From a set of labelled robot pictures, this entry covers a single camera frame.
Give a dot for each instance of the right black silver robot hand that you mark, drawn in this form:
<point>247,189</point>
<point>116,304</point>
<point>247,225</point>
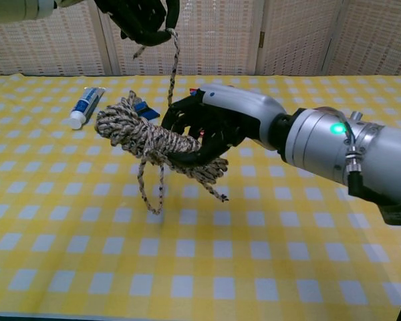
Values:
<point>240,107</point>

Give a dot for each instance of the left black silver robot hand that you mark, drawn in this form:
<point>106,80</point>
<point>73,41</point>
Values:
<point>140,16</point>

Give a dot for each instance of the red blue snack bag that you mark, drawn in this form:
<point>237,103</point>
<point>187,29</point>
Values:
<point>194,91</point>

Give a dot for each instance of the woven beige folding screen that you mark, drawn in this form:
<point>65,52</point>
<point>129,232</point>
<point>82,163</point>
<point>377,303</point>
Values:
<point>220,40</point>

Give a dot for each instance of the blue snack bar wrapper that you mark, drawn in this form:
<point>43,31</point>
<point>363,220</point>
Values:
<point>148,112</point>

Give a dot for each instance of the white blue toothpaste tube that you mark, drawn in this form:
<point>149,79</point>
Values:
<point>85,105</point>

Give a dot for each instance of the yellow white checked tablecloth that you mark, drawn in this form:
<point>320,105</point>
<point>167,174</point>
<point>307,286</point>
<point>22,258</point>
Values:
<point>187,250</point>

